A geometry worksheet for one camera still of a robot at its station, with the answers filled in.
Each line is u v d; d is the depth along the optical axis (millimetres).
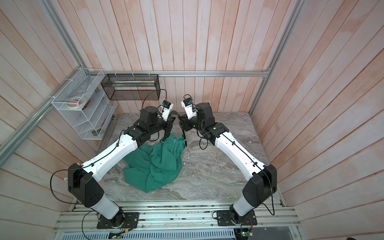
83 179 419
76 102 739
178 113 757
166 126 697
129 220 730
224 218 729
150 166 861
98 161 462
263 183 415
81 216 765
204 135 550
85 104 745
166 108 661
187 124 664
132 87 1040
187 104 636
